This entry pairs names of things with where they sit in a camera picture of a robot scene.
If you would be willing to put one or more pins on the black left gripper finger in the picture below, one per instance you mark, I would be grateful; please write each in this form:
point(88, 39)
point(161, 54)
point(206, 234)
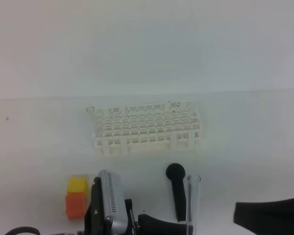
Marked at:
point(266, 218)

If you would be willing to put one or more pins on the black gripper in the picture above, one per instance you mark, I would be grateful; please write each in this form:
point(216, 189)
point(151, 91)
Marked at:
point(146, 225)

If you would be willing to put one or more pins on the clear glass test tube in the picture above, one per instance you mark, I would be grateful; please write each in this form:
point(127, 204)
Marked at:
point(192, 199)

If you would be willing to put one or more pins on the white plastic test tube rack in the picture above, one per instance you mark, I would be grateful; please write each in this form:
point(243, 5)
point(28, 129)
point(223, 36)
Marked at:
point(169, 126)

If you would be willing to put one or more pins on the clear test tube in rack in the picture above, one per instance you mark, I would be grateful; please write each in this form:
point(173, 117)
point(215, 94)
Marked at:
point(91, 112)

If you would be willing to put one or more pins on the orange cube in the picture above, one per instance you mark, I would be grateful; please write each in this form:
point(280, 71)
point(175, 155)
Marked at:
point(75, 205)

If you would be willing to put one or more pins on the yellow cube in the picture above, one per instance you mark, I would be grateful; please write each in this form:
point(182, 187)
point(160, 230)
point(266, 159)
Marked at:
point(78, 185)

